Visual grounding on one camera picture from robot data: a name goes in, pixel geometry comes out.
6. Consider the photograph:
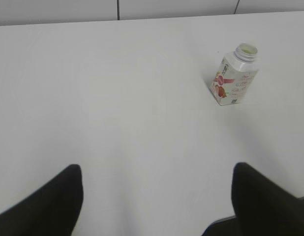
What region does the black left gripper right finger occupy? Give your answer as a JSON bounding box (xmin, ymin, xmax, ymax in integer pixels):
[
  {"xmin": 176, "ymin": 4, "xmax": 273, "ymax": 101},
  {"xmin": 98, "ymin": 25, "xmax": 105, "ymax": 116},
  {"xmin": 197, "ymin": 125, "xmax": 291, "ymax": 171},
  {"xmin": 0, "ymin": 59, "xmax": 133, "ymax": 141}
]
[{"xmin": 203, "ymin": 162, "xmax": 304, "ymax": 236}]

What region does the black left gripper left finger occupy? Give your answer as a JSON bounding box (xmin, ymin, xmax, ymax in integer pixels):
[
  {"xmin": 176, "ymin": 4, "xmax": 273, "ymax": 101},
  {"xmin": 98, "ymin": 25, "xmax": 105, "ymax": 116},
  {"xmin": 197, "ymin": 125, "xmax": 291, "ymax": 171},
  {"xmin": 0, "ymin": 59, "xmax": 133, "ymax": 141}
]
[{"xmin": 0, "ymin": 164, "xmax": 83, "ymax": 236}]

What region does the white square drink bottle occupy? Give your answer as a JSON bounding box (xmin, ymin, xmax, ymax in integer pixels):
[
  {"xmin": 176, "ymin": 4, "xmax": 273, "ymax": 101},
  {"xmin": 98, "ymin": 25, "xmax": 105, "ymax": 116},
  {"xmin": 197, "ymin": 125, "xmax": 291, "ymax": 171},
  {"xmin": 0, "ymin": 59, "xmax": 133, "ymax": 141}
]
[{"xmin": 210, "ymin": 43, "xmax": 259, "ymax": 106}]

